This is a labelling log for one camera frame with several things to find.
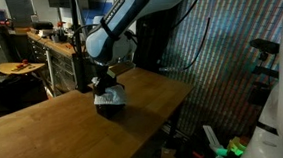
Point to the round wooden stool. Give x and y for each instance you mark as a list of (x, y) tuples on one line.
[(17, 68)]

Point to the black case on workbench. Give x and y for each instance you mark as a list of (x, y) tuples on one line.
[(42, 25)]

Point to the black camera on stand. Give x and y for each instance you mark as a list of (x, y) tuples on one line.
[(266, 46)]

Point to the colourful striped backdrop panel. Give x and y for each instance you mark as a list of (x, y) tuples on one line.
[(235, 82)]

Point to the white towel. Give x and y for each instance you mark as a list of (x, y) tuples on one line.
[(114, 96)]

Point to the wooden workbench with drawers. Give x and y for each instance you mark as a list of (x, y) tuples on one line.
[(60, 58)]

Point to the black vertical pole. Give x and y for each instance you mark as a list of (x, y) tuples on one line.
[(79, 60)]

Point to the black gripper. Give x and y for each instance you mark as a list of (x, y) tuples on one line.
[(105, 80)]

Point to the yellow green plastic toy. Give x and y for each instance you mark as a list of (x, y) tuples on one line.
[(236, 146)]

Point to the black perforated basket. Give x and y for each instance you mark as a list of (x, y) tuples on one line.
[(108, 111)]

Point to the red tools on stool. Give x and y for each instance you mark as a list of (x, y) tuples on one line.
[(21, 65)]

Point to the red black power tool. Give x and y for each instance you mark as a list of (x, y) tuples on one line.
[(61, 32)]

